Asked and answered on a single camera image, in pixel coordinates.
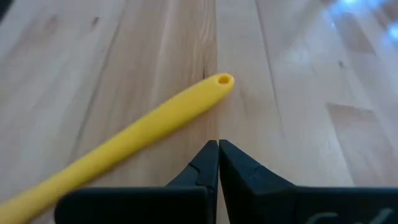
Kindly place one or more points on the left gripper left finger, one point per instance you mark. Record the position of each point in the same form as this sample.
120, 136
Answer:
199, 174

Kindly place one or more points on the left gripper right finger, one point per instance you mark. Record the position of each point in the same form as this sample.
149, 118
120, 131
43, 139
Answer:
242, 177

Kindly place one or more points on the yellow plastic spoon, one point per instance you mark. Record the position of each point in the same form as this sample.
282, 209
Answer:
155, 124

